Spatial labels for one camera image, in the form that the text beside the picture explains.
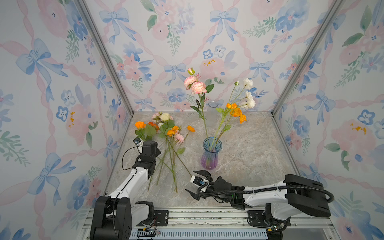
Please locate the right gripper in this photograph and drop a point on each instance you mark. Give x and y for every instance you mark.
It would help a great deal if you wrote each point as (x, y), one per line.
(206, 175)

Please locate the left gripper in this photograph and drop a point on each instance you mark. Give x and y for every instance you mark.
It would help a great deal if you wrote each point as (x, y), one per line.
(157, 151)

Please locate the orange marigold flower stem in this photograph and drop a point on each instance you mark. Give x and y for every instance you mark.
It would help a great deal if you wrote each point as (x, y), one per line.
(155, 130)

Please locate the blue purple glass vase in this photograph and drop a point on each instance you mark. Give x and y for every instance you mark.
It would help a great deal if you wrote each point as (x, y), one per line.
(210, 157)

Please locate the orange poppy flower stem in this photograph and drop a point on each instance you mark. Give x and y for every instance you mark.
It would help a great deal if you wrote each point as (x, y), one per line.
(228, 114)

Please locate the white flower stem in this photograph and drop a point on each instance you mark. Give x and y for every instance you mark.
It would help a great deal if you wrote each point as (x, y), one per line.
(241, 94)

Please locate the pink rose flower stem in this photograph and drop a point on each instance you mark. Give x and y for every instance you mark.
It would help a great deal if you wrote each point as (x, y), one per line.
(193, 84)

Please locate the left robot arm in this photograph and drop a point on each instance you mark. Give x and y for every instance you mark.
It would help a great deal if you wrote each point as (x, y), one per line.
(115, 215)

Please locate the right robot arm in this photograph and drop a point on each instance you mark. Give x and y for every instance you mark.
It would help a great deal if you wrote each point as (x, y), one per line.
(292, 196)

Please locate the clear frosted glass vase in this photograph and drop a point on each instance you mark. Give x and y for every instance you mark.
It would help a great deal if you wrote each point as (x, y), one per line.
(212, 113)

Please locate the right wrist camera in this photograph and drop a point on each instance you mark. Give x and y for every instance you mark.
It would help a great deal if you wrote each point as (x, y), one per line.
(198, 181)

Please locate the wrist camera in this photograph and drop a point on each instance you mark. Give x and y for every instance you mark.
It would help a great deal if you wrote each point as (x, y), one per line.
(198, 181)
(138, 141)

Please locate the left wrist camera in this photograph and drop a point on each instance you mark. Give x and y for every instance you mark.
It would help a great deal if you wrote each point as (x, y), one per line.
(138, 141)

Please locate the aluminium front rail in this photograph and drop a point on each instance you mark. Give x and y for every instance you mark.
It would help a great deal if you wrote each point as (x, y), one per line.
(224, 223)

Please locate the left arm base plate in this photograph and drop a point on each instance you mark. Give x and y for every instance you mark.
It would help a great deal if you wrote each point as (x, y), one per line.
(159, 218)

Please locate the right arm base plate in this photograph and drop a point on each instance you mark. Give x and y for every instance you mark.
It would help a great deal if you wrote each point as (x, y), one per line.
(259, 219)

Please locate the left corner aluminium post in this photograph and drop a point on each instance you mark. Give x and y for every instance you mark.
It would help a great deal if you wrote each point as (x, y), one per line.
(90, 23)

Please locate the corner aluminium post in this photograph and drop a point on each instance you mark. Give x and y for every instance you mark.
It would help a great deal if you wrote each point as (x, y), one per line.
(328, 19)
(90, 23)

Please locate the right corner aluminium post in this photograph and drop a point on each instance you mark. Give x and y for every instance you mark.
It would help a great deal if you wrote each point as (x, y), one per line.
(328, 19)

